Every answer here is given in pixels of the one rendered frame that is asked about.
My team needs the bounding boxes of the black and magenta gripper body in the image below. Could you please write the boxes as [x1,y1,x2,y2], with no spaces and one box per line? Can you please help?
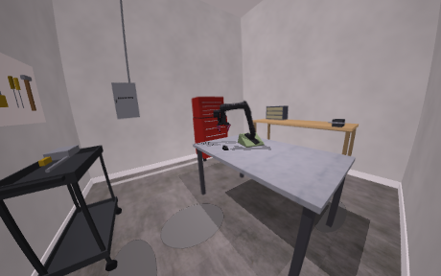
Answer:
[217,117,230,126]

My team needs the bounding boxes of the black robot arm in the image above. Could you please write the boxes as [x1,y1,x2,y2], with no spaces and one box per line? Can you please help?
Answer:
[213,101,260,145]

